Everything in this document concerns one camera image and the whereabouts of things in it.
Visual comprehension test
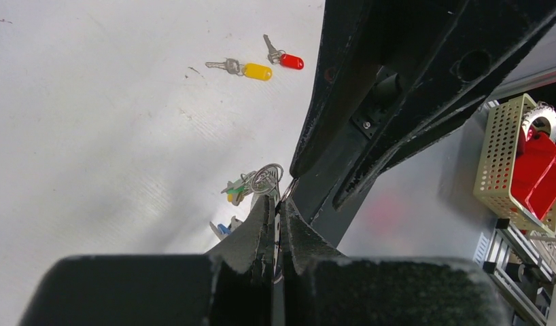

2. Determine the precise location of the red box in basket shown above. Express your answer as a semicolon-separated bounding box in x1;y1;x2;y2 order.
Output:
510;128;556;220

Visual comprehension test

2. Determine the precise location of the beige perforated basket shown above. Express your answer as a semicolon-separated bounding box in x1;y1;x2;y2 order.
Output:
473;93;556;236

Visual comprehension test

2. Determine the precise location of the keyring with keys bunch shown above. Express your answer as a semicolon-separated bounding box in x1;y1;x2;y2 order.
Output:
209;163;298;244

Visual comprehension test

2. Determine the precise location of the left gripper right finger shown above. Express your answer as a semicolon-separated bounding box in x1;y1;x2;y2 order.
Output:
279;199;343;325

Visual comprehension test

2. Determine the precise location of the red tagged key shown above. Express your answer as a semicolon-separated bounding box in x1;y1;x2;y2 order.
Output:
263;34;305;70

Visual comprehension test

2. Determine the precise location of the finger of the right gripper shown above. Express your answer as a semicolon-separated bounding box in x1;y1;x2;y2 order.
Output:
290;1;462;177
332;1;556;209

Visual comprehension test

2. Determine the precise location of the yellow tagged key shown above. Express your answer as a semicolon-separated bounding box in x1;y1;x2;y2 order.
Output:
205;58;273;82

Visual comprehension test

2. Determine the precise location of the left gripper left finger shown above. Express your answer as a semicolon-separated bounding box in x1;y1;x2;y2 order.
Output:
207;195;275;325

